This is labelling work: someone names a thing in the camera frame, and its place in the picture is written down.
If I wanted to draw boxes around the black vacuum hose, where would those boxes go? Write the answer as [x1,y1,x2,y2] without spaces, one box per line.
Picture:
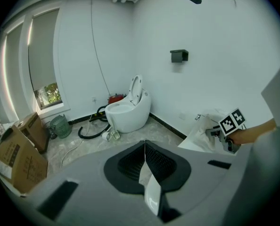
[78,105,112,140]

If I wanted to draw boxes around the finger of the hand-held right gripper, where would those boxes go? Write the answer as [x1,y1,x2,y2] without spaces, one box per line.
[206,125,222,137]

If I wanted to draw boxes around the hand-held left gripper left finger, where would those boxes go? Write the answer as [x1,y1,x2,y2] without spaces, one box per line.
[117,140,146,184]

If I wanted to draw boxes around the white vacuum nozzle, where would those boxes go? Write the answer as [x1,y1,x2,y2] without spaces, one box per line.
[101,130,121,141]

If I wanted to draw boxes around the grey roller blind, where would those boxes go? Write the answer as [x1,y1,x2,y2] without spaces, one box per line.
[3,24,24,125]
[28,8,61,92]

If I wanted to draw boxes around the large brown cardboard box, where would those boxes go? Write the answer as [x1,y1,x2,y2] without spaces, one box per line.
[0,125,49,194]

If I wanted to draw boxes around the person's right forearm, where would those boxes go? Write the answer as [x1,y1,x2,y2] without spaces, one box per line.
[231,118,278,146]

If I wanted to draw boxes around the small brown cardboard box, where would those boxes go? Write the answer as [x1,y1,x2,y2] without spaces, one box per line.
[14,112,50,154]

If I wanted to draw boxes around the green plastic basket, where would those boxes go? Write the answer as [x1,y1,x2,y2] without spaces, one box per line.
[49,113,72,139]

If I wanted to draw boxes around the white floor cable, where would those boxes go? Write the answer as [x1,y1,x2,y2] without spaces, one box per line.
[60,115,93,168]

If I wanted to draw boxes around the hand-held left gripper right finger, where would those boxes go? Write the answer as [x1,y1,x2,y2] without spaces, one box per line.
[145,140,178,184]

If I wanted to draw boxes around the white framed window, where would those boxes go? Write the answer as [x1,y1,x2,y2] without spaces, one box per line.
[33,82,71,114]

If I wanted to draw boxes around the black toilet paper holder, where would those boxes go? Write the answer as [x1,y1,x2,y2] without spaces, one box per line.
[170,49,190,64]

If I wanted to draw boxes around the white toilet lid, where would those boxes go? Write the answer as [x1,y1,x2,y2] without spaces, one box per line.
[129,74,143,105]

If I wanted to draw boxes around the grey hanging cable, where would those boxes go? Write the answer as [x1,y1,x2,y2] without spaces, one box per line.
[90,0,111,96]

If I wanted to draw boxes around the white egg-shaped toilet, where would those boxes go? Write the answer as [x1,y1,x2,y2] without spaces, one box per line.
[105,88,152,134]

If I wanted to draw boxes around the person's grey clothing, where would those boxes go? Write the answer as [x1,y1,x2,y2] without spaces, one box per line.
[229,53,280,226]

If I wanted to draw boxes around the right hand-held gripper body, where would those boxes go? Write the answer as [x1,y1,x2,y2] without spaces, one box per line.
[215,107,247,154]

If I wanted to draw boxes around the white glossy ceramic object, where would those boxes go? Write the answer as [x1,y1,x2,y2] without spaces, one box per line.
[144,174,164,217]

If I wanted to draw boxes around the white cloth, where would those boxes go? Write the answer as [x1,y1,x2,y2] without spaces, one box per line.
[192,113,226,151]

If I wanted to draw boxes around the red vacuum cleaner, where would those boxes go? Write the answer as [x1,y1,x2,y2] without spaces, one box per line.
[107,92,127,105]

